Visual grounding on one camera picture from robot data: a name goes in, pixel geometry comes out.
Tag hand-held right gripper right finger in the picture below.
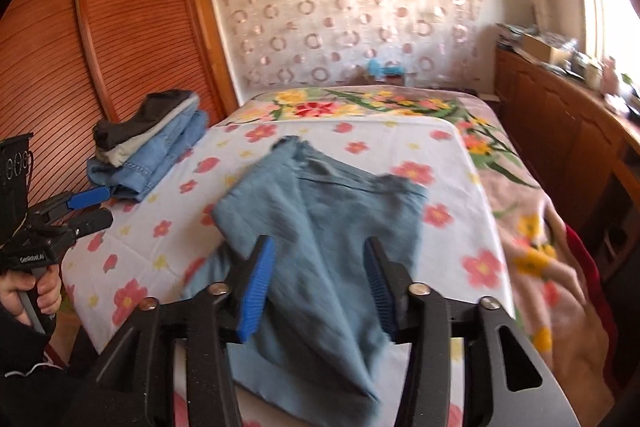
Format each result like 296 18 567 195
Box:
363 236 583 427

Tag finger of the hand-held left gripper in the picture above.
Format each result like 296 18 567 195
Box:
29 186 112 223
52 209 115 242

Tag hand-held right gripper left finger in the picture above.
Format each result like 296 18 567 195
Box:
65 234 277 427

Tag blue-grey pants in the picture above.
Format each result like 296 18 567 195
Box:
182 136 430 427

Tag person's left forearm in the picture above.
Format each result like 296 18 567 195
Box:
0 304 76 427

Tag folded beige pants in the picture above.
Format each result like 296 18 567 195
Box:
97 99 202 168

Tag folded dark grey pants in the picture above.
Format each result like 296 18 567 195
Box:
93 90 199 152

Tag person's left hand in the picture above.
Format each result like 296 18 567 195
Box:
0 264 64 324

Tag folded denim jeans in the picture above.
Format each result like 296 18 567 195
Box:
87 109 210 202

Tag white floral bed sheet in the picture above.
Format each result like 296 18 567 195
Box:
60 117 516 427

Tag pink floral blanket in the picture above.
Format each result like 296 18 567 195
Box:
220 86 617 423

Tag wooden slatted wardrobe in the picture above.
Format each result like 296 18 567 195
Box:
0 0 239 220

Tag blue toy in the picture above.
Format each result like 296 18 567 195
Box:
367 59 405 78

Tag red cloth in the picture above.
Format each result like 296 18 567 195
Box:
564 224 619 403

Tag wooden sideboard cabinet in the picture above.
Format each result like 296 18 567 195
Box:
494 46 640 268

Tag cardboard box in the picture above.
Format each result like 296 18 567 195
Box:
520 32 572 66

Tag pink figurine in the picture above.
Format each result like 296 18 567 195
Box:
602 56 622 94

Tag white cable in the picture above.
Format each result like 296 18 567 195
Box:
4 363 51 379

